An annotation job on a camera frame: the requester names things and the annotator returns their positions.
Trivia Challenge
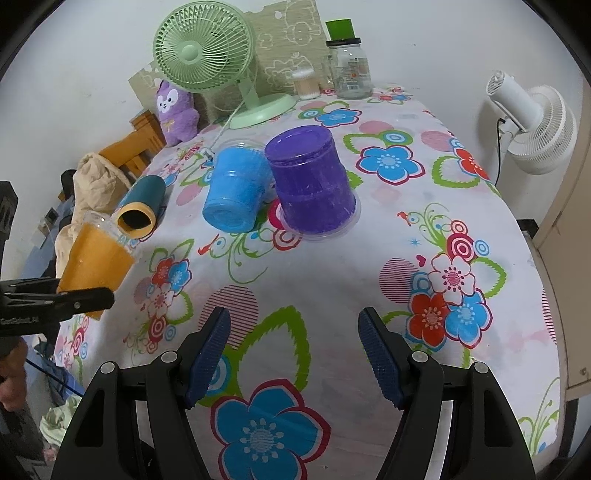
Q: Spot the person's hand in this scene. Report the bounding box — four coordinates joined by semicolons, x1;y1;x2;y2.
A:
1;338;28;411

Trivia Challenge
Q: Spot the purple plush toy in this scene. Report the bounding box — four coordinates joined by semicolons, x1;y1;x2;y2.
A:
156;80;199;147

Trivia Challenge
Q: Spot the glass mason jar mug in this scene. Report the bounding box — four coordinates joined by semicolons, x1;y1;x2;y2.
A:
325;37;373;100

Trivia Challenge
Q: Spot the purple plastic cup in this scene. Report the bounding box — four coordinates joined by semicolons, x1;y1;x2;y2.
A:
264;125;361;241

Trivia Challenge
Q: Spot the beige cabinet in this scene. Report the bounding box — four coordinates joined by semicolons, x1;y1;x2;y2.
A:
534;85;590;401

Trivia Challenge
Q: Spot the green card in jar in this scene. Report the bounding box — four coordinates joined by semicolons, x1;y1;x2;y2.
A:
325;19;356;41

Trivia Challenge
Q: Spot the orange plastic cup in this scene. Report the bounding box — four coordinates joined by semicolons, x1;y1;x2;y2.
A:
57;211;140;293

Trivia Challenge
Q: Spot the teal cup yellow rim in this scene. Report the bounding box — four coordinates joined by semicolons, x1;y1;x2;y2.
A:
113;175;166;239

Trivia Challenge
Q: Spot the blue plastic cup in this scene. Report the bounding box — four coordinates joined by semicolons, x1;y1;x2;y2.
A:
202;145;273;233

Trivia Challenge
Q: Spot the green desk fan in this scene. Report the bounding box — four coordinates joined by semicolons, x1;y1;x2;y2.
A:
152;1;297;130

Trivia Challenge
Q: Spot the floral tablecloth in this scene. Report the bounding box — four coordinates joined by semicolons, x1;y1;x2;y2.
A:
55;88;560;479

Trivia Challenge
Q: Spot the clear toothpick container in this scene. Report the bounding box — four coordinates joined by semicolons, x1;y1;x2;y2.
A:
291;67;321;100

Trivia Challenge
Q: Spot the beige patterned board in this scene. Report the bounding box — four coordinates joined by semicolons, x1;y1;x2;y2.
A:
128;1;328;128

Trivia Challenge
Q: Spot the dark clothes pile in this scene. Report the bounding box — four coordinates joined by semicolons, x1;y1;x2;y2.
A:
60;169;76;201

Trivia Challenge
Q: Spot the beige padded jacket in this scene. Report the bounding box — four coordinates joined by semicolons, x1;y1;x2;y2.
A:
55;153;131;278

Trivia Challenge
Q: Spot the white floor fan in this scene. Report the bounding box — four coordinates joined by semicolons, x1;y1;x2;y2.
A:
486;70;578;175

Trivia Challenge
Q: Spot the wooden chair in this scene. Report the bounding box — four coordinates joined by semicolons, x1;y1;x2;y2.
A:
58;110;167;202

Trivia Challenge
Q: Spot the white fan power cable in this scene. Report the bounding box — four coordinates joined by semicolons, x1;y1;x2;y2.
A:
201;75;256;160

